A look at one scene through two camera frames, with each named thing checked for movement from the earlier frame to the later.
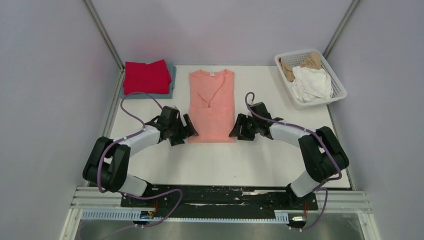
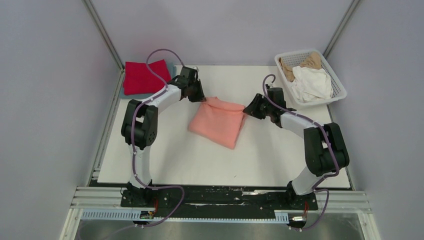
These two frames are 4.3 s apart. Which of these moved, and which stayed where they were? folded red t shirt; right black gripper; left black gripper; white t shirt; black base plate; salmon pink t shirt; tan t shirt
Moved: right black gripper; left black gripper; salmon pink t shirt
Stayed: black base plate; folded red t shirt; white t shirt; tan t shirt
